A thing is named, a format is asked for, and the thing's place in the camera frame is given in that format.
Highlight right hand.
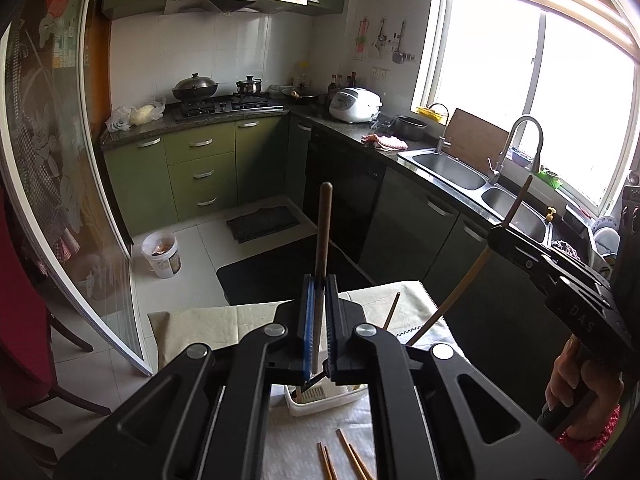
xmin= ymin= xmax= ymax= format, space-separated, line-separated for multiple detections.
xmin=544 ymin=335 xmax=626 ymax=443

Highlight patterned tablecloth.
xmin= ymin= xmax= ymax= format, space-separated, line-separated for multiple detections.
xmin=158 ymin=298 xmax=437 ymax=479

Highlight black wok with lid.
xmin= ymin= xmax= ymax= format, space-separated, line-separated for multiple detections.
xmin=172 ymin=73 xmax=218 ymax=102

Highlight wooden cutting board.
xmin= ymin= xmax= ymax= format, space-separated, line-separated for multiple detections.
xmin=442 ymin=108 xmax=508 ymax=177

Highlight white trash bucket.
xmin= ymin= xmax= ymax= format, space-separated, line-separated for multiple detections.
xmin=141 ymin=231 xmax=181 ymax=278

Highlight steel double sink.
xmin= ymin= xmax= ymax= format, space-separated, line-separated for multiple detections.
xmin=399 ymin=148 xmax=551 ymax=243

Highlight sliding glass door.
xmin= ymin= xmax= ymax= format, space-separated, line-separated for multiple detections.
xmin=1 ymin=0 xmax=152 ymax=375

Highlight red chair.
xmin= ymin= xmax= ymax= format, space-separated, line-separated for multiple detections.
xmin=1 ymin=194 xmax=111 ymax=434

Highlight light bamboo chopstick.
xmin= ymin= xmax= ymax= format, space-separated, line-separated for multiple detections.
xmin=406 ymin=174 xmax=534 ymax=346
xmin=348 ymin=443 xmax=375 ymax=480
xmin=336 ymin=429 xmax=368 ymax=480

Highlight reddish brown chopstick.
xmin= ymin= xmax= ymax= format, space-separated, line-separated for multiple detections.
xmin=317 ymin=442 xmax=333 ymax=480
xmin=311 ymin=182 xmax=333 ymax=373

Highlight dark brown chopstick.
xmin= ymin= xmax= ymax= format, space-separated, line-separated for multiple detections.
xmin=383 ymin=290 xmax=401 ymax=330

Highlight pink dish cloth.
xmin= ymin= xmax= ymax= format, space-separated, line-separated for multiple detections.
xmin=360 ymin=133 xmax=409 ymax=152

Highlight gas stove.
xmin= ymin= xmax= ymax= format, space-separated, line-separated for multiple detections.
xmin=172 ymin=94 xmax=284 ymax=122

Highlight steel kitchen faucet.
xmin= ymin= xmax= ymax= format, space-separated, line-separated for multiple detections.
xmin=488 ymin=114 xmax=544 ymax=184

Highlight white plastic utensil holder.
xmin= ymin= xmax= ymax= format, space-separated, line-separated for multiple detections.
xmin=284 ymin=378 xmax=368 ymax=417

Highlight small black pot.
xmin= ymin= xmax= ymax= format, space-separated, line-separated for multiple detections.
xmin=236 ymin=75 xmax=262 ymax=96

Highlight plastic bag with food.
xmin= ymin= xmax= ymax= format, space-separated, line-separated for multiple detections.
xmin=105 ymin=98 xmax=166 ymax=132

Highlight dish rack with dishes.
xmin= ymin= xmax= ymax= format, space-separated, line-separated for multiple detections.
xmin=591 ymin=214 xmax=620 ymax=268

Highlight white rice cooker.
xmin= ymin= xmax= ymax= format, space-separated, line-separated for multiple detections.
xmin=329 ymin=87 xmax=382 ymax=124

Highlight dark floor mat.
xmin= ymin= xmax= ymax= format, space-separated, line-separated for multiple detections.
xmin=227 ymin=206 xmax=299 ymax=244

